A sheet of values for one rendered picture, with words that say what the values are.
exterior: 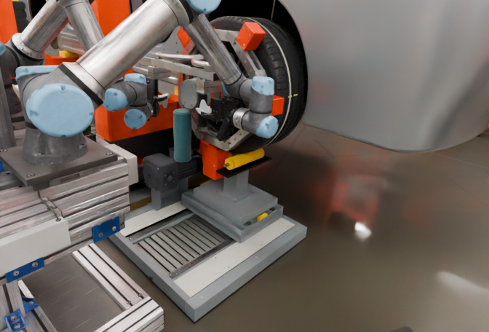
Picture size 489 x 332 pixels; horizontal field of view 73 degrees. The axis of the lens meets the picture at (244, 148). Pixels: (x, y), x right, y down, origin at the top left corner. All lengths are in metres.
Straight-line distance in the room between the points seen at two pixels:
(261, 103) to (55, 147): 0.59
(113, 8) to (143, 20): 0.97
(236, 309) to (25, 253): 0.97
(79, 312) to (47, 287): 0.19
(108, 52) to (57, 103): 0.15
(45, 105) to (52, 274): 0.92
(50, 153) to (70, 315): 0.64
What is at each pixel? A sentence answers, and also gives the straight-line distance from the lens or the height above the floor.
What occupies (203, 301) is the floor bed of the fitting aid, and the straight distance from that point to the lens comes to 1.52.
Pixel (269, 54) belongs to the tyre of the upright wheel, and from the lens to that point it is 1.43.
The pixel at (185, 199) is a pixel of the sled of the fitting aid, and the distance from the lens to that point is 2.02.
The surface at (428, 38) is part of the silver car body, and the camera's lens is 1.30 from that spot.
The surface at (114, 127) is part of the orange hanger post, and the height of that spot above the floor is 0.60.
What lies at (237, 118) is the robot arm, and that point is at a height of 0.86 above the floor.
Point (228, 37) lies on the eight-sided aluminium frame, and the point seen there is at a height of 1.10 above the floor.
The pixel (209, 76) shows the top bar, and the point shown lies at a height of 0.97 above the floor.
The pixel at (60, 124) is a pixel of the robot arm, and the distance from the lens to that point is 0.78.
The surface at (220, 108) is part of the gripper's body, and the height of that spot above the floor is 0.87.
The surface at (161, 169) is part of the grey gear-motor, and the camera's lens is 1.84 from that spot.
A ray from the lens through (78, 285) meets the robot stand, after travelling 1.48.
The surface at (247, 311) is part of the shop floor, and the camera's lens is 1.59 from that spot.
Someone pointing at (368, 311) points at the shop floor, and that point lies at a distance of 1.74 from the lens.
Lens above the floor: 1.19
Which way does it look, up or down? 22 degrees down
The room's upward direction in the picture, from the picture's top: 4 degrees clockwise
